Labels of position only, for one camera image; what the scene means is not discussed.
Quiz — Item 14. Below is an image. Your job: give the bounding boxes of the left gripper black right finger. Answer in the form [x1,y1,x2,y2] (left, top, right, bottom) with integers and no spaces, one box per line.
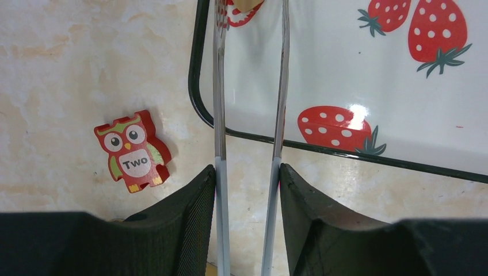
[280,164,487,275]

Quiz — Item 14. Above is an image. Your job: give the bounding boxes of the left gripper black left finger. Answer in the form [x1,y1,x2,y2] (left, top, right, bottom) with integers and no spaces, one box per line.
[1,165,216,275]

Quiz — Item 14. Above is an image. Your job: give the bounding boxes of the metal tongs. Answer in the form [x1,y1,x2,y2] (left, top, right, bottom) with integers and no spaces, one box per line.
[212,1,290,275]

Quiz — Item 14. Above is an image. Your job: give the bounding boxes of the strawberry pattern tray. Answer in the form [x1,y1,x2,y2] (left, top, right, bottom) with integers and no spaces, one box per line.
[188,1,487,183]

